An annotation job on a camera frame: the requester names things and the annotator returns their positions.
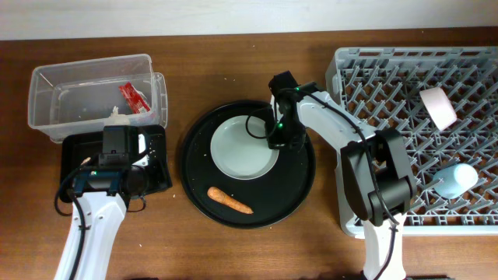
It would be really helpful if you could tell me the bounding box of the white tissue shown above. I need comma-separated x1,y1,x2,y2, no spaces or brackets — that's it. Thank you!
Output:
104,106,131,126

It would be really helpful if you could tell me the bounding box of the red snack wrapper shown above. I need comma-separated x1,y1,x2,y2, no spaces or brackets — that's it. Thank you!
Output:
118,82,151,114

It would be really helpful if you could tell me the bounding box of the grey plate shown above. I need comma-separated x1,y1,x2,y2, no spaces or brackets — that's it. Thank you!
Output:
210,115,279,180

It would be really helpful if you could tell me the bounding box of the orange carrot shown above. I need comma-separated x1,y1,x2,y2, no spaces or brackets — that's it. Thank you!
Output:
207,187,254,215

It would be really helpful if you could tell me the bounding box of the light blue cup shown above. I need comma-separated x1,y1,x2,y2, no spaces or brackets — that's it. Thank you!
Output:
433,163,479,199

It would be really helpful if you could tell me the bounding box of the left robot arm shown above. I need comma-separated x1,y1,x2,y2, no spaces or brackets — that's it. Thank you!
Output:
55,125,150,279

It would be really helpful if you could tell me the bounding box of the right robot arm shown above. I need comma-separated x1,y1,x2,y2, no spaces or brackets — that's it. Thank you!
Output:
266,72,417,279

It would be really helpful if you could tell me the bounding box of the grey dishwasher rack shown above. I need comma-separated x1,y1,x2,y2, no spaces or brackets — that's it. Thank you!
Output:
325,47,497,236

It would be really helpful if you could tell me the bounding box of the pile of peanut shells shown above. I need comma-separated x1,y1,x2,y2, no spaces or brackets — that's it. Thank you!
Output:
80,157,92,166

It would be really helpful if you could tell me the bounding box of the black rectangular bin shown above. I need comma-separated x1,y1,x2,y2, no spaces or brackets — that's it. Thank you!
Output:
55,124,172,204

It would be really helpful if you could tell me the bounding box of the round black tray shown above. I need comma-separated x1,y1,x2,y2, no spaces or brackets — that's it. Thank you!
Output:
179,100,316,229

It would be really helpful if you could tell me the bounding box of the clear plastic bin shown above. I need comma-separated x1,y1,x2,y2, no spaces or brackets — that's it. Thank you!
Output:
27,54,168,143

